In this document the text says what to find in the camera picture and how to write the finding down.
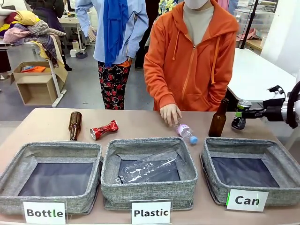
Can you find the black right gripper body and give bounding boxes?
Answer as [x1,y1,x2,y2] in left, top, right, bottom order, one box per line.
[262,99,288,122]

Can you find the black drink can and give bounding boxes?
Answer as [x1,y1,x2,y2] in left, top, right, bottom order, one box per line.
[231,100,253,131]

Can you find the small plastic bottle pink label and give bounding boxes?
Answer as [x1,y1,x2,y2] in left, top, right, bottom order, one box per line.
[172,117,199,145]

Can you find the crushed red can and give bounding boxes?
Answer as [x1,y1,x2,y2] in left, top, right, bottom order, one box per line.
[90,120,119,141]

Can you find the person's right forearm orange sleeve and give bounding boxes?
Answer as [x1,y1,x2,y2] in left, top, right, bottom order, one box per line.
[144,67,179,111]

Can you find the grey fabric basket can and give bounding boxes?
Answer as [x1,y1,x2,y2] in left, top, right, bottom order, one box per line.
[199,137,300,207]

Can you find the white sign reading Can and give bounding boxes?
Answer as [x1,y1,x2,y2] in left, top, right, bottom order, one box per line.
[225,188,270,213]

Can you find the grey fabric basket plastic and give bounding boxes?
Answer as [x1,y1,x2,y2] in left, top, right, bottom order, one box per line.
[100,137,199,211]

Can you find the grey fabric basket bottle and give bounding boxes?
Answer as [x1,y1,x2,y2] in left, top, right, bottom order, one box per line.
[0,140,104,215]

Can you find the person's right hand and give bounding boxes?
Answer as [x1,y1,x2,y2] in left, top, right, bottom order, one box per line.
[159,104,182,128]

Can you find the white side table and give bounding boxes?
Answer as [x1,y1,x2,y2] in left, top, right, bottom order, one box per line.
[226,48,297,104]

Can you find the upright-necked brown glass bottle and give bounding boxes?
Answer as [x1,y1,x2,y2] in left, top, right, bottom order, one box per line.
[208,98,230,138]

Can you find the person in orange hoodie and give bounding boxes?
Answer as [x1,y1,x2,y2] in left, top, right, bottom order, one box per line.
[143,0,240,112]

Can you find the black stand pole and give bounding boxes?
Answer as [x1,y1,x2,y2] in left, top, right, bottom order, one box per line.
[240,0,262,50]

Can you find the white sign reading Plastic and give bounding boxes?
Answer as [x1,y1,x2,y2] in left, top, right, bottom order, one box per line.
[130,199,173,225]

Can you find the person in blue shirt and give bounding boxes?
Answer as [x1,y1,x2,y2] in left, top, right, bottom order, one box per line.
[75,0,150,110]

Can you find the blue scarf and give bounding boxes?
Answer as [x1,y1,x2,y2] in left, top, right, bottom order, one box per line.
[103,0,129,68]

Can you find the open cardboard box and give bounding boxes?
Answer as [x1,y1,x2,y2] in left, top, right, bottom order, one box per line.
[10,60,68,106]

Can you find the orange cloth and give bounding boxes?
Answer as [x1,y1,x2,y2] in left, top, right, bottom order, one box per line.
[21,65,47,73]

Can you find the white sign reading Bottle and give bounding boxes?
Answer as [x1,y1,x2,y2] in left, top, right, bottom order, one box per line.
[22,199,68,225]

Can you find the person in black clothes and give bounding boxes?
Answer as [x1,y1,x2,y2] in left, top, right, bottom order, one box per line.
[24,0,73,71]

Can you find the pile of coloured clothes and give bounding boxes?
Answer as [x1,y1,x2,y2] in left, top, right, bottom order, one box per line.
[0,9,68,68]

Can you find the black corrugated cable hose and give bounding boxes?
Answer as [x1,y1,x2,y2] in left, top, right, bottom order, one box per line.
[287,82,300,129]

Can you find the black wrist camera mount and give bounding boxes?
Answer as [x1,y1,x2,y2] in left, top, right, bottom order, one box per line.
[267,85,286,98]

